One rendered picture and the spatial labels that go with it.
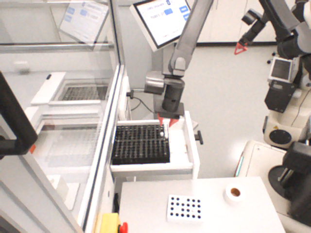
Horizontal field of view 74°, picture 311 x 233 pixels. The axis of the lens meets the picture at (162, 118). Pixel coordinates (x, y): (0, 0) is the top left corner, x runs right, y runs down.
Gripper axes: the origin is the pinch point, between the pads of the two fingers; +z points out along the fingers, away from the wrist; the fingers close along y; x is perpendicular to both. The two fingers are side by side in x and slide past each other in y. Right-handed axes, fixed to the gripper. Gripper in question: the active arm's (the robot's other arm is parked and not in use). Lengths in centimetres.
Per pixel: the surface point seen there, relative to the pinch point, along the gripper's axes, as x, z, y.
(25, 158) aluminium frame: 40, -32, 24
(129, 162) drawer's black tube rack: 9.8, 13.1, 11.7
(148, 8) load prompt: -92, -11, 12
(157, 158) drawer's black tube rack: 9.6, 8.6, 1.6
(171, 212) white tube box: 26.1, 17.1, -5.3
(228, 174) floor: -38, 89, -71
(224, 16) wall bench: -298, 42, -106
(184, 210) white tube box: 25.1, 16.5, -9.8
